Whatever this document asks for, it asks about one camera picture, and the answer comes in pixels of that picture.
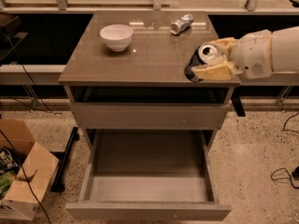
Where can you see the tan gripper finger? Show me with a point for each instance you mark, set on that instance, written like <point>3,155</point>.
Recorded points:
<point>223,45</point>
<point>218,70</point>

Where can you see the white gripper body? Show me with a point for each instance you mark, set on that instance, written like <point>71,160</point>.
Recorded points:
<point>252,55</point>

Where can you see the dark blue pepsi can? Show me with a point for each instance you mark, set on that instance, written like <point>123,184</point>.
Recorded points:
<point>207,53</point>

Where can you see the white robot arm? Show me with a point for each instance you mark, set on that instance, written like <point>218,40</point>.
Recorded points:
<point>284,50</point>

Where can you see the silver can lying down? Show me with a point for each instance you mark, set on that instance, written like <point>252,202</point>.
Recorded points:
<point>181,24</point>

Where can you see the grey drawer cabinet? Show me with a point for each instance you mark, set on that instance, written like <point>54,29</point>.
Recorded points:
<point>150,71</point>

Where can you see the open grey middle drawer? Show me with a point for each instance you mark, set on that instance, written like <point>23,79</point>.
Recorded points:
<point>149,175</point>

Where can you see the closed grey top drawer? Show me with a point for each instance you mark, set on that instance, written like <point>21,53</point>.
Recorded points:
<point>149,117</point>

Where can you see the white ceramic bowl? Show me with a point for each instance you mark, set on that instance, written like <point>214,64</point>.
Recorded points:
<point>117,36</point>

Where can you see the metal window railing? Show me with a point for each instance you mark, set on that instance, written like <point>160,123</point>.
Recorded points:
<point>149,0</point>

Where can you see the black floor bar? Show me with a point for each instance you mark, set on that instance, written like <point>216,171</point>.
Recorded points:
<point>63,156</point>

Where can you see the brown cardboard box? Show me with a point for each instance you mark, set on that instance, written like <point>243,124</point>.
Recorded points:
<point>33,175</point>

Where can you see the dark snack bag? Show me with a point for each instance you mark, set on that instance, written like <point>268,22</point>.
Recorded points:
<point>7,162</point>

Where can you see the green snack bag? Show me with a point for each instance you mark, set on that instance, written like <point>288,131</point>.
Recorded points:
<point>6,180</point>

